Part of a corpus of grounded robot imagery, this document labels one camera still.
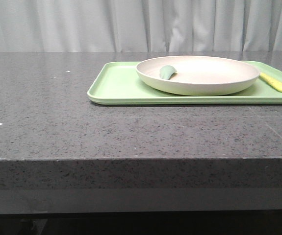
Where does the white round plate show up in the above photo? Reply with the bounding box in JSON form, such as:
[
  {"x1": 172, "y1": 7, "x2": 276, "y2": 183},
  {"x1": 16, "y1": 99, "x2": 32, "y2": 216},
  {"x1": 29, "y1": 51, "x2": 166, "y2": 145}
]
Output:
[{"x1": 136, "y1": 56, "x2": 260, "y2": 96}]

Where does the yellow plastic fork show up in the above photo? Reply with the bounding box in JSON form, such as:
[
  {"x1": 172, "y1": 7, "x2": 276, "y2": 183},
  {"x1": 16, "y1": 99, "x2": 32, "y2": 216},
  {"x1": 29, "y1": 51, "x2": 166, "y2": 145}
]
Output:
[{"x1": 260, "y1": 72, "x2": 282, "y2": 93}]

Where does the light green serving tray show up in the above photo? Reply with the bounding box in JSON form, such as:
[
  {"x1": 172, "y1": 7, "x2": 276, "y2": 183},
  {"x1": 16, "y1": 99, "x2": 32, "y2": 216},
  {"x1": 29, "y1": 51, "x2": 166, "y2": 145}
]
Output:
[{"x1": 87, "y1": 61, "x2": 282, "y2": 105}]

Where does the pale green plastic spoon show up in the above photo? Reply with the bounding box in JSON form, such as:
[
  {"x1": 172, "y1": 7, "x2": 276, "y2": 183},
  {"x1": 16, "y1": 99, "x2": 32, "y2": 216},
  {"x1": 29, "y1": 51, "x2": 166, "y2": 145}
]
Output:
[{"x1": 159, "y1": 65, "x2": 177, "y2": 80}]

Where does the white pleated curtain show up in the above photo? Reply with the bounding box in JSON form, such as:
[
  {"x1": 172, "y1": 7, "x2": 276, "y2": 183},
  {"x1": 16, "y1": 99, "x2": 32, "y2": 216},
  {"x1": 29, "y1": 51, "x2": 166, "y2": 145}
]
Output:
[{"x1": 0, "y1": 0, "x2": 282, "y2": 52}]

